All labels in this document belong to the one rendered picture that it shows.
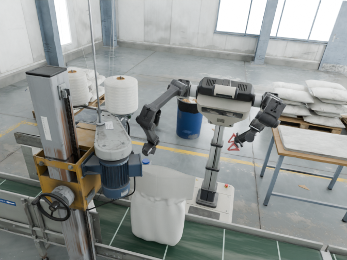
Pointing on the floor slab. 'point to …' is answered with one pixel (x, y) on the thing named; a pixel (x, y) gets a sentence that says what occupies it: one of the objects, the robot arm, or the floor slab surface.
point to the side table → (299, 171)
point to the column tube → (60, 153)
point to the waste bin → (188, 119)
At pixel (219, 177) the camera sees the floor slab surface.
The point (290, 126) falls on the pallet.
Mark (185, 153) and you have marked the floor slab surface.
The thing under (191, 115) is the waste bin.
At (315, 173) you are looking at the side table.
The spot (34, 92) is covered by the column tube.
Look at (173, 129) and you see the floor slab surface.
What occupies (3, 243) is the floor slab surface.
